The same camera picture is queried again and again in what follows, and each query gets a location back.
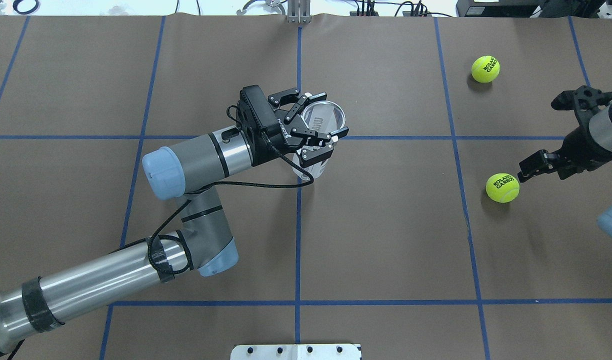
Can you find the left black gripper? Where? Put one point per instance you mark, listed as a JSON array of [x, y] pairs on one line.
[[272, 145]]

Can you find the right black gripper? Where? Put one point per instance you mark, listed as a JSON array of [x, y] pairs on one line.
[[580, 149]]

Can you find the yellow tennis ball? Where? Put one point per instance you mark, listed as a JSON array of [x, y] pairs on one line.
[[485, 69], [502, 187]]

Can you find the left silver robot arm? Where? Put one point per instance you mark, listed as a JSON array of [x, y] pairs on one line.
[[188, 172]]

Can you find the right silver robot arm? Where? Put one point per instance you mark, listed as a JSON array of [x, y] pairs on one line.
[[600, 129]]

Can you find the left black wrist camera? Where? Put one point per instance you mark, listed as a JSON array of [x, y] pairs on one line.
[[258, 115]]

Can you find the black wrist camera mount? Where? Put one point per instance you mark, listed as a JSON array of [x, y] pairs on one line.
[[584, 101]]

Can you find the aluminium frame post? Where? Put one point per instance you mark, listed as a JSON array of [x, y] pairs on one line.
[[298, 11]]

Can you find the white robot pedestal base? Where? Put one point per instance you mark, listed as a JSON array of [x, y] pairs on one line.
[[313, 351]]

